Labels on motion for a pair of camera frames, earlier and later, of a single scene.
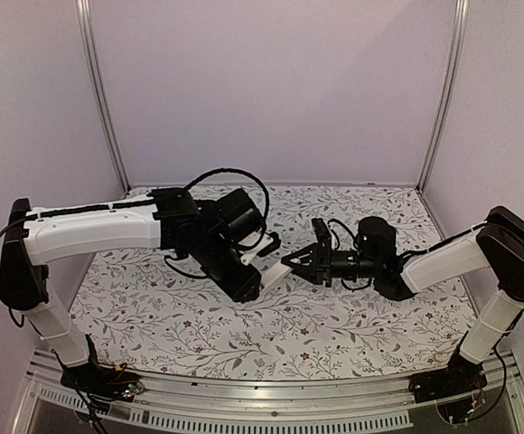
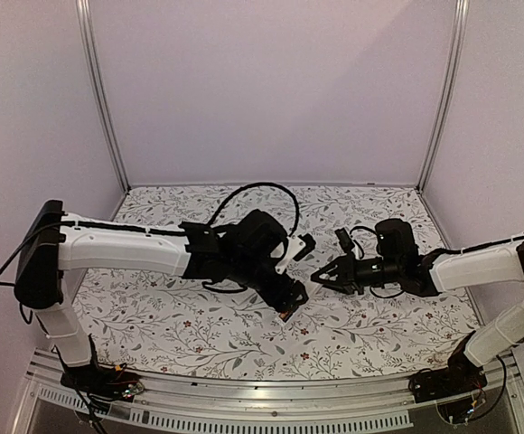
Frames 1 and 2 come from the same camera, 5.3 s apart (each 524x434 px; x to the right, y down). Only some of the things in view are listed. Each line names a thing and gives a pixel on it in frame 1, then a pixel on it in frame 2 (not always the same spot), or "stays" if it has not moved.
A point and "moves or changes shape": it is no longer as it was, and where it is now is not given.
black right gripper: (323, 260) to (350, 272)
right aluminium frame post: (461, 24) stays
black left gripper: (238, 289) to (284, 297)
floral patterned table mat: (147, 312) stays
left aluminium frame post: (93, 72) stays
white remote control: (275, 273) moves or changes shape
